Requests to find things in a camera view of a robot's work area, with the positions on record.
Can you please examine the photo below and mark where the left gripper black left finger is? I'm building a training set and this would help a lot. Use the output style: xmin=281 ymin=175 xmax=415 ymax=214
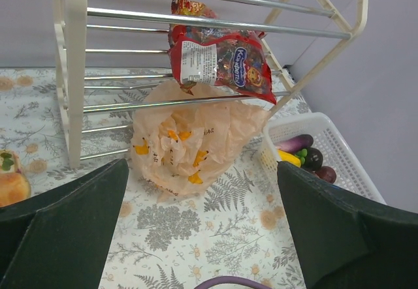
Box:
xmin=1 ymin=159 xmax=129 ymax=288

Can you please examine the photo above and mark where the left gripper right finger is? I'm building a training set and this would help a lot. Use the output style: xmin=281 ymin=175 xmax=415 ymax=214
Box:
xmin=277 ymin=162 xmax=417 ymax=288

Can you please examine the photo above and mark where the peach plastic grocery bag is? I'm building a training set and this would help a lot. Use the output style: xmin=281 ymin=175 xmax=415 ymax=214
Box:
xmin=130 ymin=100 xmax=269 ymax=196

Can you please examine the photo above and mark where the dark plum toy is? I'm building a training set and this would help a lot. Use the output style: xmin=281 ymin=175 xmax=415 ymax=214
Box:
xmin=314 ymin=166 xmax=337 ymax=184

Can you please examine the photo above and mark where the bread loaf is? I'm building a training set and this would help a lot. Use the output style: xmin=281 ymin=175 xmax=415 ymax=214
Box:
xmin=0 ymin=172 xmax=31 ymax=207

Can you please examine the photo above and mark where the white plastic basket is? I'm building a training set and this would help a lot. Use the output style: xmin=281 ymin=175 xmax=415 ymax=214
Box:
xmin=259 ymin=112 xmax=385 ymax=204

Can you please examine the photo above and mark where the yellow squash toy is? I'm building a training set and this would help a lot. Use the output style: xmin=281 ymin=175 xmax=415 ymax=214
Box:
xmin=277 ymin=149 xmax=302 ymax=168

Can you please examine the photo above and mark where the purple eggplant toy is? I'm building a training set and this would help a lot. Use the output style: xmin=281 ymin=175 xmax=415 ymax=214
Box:
xmin=275 ymin=134 xmax=314 ymax=153

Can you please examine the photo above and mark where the white metal shelf rack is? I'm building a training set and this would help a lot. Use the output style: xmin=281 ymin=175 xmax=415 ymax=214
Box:
xmin=49 ymin=0 xmax=370 ymax=169

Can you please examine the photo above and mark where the red candy bag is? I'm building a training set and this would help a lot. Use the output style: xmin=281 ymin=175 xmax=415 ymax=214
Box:
xmin=167 ymin=0 xmax=278 ymax=106

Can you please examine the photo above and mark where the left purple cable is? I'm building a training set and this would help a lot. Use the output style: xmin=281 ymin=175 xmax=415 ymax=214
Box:
xmin=194 ymin=275 xmax=274 ymax=289

